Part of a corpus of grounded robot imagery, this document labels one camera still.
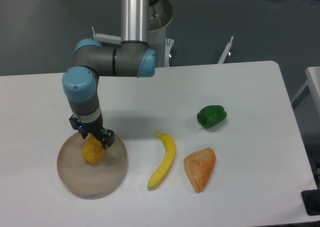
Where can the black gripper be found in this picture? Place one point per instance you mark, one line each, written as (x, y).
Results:
(105, 136)

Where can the yellow toy pepper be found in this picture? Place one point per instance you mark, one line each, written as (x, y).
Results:
(92, 150)

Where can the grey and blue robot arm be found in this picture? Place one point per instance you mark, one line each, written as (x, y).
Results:
(133, 58)

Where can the beige round plate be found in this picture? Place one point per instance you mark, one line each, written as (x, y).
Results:
(91, 180)

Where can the green toy pepper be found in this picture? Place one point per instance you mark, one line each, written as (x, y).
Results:
(211, 116)

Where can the yellow toy banana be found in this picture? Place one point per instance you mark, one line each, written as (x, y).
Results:
(164, 167)

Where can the orange toy bread slice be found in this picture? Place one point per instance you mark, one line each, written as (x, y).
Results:
(198, 167)

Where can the white side table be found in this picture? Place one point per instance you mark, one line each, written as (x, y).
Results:
(311, 85)

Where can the black device at table edge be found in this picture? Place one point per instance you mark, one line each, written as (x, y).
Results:
(311, 201)

